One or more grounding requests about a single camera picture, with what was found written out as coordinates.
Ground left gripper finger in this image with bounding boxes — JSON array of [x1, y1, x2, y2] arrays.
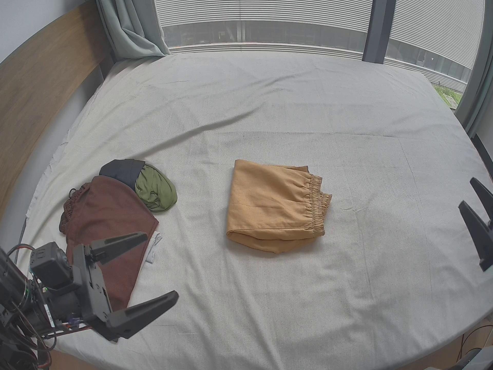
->
[[107, 290, 180, 340], [86, 232, 149, 266]]

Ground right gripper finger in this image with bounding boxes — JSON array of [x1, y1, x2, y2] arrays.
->
[[458, 201, 493, 272], [470, 178, 493, 223]]

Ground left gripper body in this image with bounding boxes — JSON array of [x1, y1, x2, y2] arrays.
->
[[42, 244, 119, 343]]

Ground tan shorts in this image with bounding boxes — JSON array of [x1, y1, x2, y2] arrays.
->
[[226, 159, 333, 254]]

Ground bed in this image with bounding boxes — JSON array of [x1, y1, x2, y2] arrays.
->
[[0, 0, 493, 370]]

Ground brown garment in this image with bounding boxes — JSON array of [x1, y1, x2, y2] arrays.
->
[[58, 176, 159, 311]]

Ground green garment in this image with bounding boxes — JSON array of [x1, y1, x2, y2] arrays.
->
[[135, 164, 178, 212]]

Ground black garment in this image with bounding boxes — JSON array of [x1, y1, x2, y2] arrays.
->
[[99, 160, 146, 186]]

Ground grey-green curtain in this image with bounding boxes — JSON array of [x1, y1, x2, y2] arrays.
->
[[460, 22, 493, 135], [90, 0, 171, 61]]

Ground window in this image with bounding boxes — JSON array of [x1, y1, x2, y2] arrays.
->
[[148, 0, 487, 113]]

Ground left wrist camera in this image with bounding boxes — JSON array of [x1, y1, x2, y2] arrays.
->
[[30, 242, 74, 289]]

